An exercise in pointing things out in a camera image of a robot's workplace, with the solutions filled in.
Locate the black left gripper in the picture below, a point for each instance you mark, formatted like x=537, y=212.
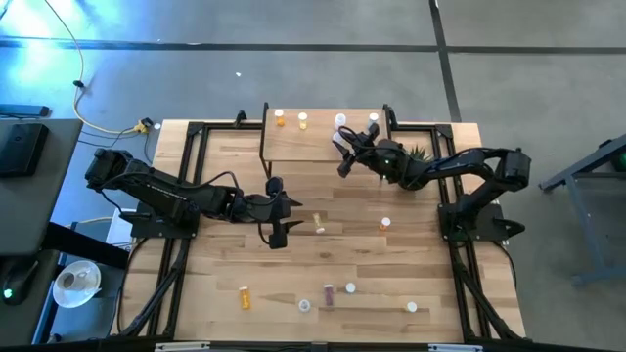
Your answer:
x=274, y=210

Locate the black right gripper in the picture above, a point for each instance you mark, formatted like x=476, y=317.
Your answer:
x=364, y=154

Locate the clear plastic pill bottle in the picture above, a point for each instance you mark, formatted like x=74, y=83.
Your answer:
x=337, y=138
x=304, y=306
x=340, y=119

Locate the yellow pill bottle white cap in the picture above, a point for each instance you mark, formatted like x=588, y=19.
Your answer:
x=411, y=307
x=318, y=221
x=302, y=120

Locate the blue pill bottle white cap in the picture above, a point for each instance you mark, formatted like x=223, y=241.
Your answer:
x=350, y=288
x=373, y=117

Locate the orange pill bottle white cap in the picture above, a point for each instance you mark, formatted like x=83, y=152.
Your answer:
x=385, y=223
x=279, y=117
x=244, y=297

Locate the purple pill bottle white cap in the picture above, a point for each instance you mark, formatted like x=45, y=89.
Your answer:
x=328, y=295

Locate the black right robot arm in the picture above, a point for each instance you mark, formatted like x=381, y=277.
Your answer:
x=464, y=161

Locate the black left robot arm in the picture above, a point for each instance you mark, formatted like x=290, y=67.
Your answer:
x=166, y=190

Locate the black clamp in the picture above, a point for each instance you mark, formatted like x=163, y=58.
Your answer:
x=239, y=117
x=394, y=119

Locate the potted green succulent plant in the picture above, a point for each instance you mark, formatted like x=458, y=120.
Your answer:
x=421, y=152

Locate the white paper sheet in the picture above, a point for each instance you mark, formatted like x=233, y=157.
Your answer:
x=117, y=232

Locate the black desk beam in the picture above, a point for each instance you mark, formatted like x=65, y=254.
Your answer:
x=83, y=244

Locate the grey desk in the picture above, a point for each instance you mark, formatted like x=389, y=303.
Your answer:
x=44, y=195

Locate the grey metal stand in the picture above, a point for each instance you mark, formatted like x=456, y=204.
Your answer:
x=591, y=249

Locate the green round object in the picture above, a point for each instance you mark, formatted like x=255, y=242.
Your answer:
x=621, y=161

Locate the black box device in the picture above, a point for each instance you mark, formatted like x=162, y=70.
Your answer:
x=19, y=149

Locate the black computer mouse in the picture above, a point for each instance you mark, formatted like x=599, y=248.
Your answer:
x=15, y=283

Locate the dark flat bar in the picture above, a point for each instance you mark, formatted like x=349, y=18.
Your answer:
x=24, y=110

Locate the wooden shelf with black frame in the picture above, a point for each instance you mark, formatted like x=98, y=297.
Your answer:
x=303, y=144

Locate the black metal table frame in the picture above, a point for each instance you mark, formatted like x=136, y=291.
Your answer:
x=222, y=126

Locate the silver bracket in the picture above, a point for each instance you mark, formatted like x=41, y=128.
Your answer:
x=182, y=346
x=455, y=348

